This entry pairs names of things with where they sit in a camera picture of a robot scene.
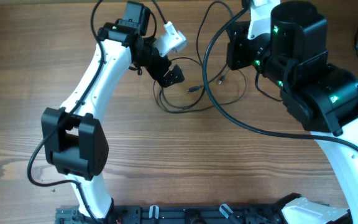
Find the black USB cable bundle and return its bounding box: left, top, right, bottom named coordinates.
left=152, top=0, right=248, bottom=114

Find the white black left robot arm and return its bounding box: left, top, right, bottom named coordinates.
left=41, top=1, right=187, bottom=223

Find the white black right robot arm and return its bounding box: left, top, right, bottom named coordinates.
left=226, top=1, right=358, bottom=223

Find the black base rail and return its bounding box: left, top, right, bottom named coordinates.
left=54, top=203, right=332, bottom=224

